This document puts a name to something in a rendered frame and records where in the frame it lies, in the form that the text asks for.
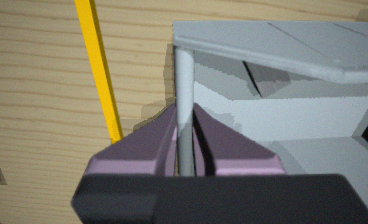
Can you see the yellow bar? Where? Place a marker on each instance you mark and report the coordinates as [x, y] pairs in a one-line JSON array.
[[90, 27]]

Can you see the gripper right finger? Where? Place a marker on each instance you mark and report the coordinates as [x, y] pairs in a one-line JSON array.
[[227, 152]]

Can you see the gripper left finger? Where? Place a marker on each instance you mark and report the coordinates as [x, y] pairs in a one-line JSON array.
[[143, 151]]

